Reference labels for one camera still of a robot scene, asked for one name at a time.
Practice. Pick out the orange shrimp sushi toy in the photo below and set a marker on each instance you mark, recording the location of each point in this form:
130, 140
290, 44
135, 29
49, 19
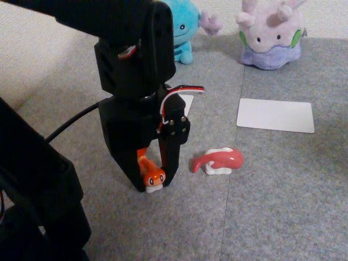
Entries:
153, 178

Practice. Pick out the pink tuna sushi toy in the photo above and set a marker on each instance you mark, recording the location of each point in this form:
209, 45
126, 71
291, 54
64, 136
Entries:
225, 159

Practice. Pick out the blue Wooper plush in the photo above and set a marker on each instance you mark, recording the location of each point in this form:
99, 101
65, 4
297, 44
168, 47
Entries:
187, 21

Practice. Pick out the lilac Goomy plush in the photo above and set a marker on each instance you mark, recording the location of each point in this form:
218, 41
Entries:
272, 40

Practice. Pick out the white rectangular card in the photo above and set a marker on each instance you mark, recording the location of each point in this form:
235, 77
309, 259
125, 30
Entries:
188, 103
274, 115

